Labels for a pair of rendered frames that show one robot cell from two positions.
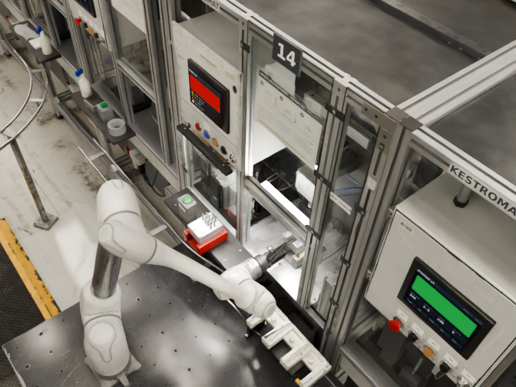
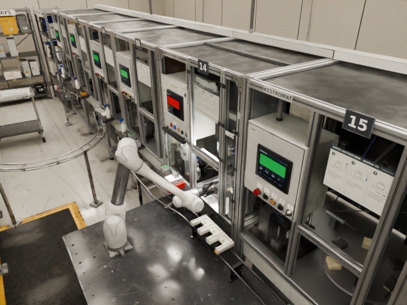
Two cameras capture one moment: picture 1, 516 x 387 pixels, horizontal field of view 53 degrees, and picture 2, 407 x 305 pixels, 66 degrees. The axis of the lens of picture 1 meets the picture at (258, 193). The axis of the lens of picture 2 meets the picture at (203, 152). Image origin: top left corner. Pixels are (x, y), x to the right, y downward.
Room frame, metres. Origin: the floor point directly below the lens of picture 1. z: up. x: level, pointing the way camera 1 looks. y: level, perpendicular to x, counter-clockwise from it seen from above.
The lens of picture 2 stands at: (-0.75, -0.33, 2.51)
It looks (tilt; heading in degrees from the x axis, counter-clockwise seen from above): 29 degrees down; 8
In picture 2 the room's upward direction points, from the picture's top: 1 degrees counter-clockwise
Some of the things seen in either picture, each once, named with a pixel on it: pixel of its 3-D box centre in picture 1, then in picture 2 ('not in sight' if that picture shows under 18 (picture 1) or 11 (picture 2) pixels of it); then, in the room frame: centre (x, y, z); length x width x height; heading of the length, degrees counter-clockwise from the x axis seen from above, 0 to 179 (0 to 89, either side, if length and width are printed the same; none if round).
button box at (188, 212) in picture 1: (189, 207); (166, 172); (1.58, 0.32, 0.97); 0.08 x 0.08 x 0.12; 41
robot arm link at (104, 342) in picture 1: (105, 344); (114, 229); (0.94, 0.58, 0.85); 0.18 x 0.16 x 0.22; 22
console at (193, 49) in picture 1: (230, 88); (186, 104); (1.67, 0.13, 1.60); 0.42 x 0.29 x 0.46; 41
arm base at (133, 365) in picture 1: (114, 365); (118, 245); (0.91, 0.57, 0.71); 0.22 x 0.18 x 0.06; 41
